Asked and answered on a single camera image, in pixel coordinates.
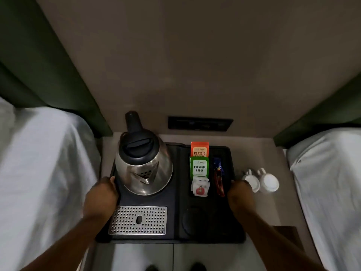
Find white sachets with red print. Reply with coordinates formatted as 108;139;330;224
190;176;210;199

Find perforated metal drip grate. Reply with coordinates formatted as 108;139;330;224
108;205;168;236

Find green tea bag packet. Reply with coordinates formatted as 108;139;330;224
189;156;209;177

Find red stick sachets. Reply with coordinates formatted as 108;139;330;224
213;169;225;197

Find person's right forearm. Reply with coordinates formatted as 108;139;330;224
234;207;328;271

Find white ceramic cup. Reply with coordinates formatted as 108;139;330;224
242;169;261;193
256;167;280;194

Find green padded headboard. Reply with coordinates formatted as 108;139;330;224
0;0;114;138
273;73;361;149

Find orange tea bag packet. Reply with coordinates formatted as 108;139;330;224
191;142;210;158

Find person's right hand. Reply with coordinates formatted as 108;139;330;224
227;180;256;217

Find stainless steel electric kettle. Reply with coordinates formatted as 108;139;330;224
115;111;174;196

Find black wall socket panel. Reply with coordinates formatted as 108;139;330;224
168;116;234;130

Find person's left hand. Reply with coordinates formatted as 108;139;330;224
83;176;119;221

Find person's left forearm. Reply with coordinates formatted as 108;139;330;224
18;214;112;271

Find black plastic tray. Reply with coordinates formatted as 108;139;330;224
95;142;246;245

